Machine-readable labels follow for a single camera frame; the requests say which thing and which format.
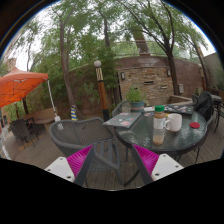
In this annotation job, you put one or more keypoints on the black backpack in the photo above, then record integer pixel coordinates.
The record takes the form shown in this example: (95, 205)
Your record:
(204, 105)

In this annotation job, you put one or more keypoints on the round glass patio table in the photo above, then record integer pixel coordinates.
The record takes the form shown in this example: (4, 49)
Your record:
(191, 135)

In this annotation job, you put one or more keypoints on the grey laptop with stickers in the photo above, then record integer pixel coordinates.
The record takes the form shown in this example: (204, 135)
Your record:
(123, 119)

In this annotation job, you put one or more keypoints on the orange canopy tent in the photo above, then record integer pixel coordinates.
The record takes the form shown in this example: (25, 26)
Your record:
(17, 84)

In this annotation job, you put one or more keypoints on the potted green plant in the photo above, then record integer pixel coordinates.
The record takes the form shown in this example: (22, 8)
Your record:
(136, 98)

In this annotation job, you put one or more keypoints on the wooden lamp post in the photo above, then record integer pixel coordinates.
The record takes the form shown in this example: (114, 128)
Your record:
(101, 89)

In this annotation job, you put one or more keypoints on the dark laptop with stickers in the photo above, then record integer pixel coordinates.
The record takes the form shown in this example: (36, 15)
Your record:
(181, 109)

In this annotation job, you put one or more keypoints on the clear bottle with green cap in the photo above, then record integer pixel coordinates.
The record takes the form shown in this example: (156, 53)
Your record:
(158, 125)

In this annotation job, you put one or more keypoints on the dark patio chair left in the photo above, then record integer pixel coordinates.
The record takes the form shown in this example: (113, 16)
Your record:
(20, 130)

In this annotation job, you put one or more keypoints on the grey wicker chair far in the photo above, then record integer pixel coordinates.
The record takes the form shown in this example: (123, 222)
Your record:
(121, 107)

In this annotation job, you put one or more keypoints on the grey wicker chair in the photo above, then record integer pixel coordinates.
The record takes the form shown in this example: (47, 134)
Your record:
(121, 107)
(72, 136)

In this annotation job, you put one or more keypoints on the red round coaster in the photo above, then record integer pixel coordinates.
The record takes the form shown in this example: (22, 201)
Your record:
(194, 125)

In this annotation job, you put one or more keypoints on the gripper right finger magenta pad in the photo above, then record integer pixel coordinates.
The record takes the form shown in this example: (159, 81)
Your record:
(152, 166)

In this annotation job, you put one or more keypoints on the white ceramic mug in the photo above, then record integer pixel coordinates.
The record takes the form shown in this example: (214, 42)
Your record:
(173, 122)

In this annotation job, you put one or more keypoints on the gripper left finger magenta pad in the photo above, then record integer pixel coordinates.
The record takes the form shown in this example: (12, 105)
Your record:
(75, 167)

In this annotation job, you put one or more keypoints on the grey wicker chair near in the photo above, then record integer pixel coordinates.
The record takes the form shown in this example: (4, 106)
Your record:
(72, 136)

